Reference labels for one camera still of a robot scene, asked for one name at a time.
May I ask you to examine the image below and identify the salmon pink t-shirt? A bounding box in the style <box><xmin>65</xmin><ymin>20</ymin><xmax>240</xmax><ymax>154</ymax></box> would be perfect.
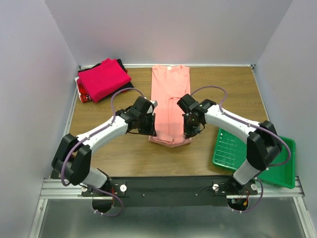
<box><xmin>149</xmin><ymin>65</ymin><xmax>191</xmax><ymax>148</ymax></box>

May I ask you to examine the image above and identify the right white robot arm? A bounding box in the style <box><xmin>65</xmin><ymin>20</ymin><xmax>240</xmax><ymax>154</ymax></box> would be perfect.
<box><xmin>177</xmin><ymin>94</ymin><xmax>282</xmax><ymax>194</ymax></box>

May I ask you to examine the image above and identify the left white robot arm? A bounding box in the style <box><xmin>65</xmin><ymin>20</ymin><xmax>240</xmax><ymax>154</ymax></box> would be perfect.
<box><xmin>52</xmin><ymin>96</ymin><xmax>158</xmax><ymax>196</ymax></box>

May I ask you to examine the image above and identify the green plastic tray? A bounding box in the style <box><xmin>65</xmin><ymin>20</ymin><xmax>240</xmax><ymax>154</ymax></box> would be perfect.
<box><xmin>212</xmin><ymin>128</ymin><xmax>296</xmax><ymax>189</ymax></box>

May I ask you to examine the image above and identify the folded magenta t-shirt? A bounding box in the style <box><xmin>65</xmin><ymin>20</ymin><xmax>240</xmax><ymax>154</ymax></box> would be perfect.
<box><xmin>75</xmin><ymin>58</ymin><xmax>133</xmax><ymax>103</ymax></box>

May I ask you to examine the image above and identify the folded red white t-shirt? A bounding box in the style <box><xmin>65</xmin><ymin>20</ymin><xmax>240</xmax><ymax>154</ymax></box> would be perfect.
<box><xmin>74</xmin><ymin>77</ymin><xmax>92</xmax><ymax>103</ymax></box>

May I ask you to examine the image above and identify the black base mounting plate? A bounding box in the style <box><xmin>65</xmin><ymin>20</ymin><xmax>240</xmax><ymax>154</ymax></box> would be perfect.
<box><xmin>82</xmin><ymin>176</ymin><xmax>258</xmax><ymax>214</ymax></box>

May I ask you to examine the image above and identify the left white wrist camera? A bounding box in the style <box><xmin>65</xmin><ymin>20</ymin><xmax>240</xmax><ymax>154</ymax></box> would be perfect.
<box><xmin>148</xmin><ymin>100</ymin><xmax>158</xmax><ymax>114</ymax></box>

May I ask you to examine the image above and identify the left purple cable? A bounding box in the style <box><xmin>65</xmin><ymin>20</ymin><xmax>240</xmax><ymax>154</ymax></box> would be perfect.
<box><xmin>60</xmin><ymin>88</ymin><xmax>147</xmax><ymax>217</ymax></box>

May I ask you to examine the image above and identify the purple cable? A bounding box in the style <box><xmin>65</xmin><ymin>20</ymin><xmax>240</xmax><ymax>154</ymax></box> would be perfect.
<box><xmin>189</xmin><ymin>85</ymin><xmax>292</xmax><ymax>214</ymax></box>
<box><xmin>60</xmin><ymin>88</ymin><xmax>147</xmax><ymax>217</ymax></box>

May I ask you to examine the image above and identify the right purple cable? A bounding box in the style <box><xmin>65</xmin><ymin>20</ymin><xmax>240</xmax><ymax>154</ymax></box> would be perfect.
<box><xmin>189</xmin><ymin>85</ymin><xmax>292</xmax><ymax>214</ymax></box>

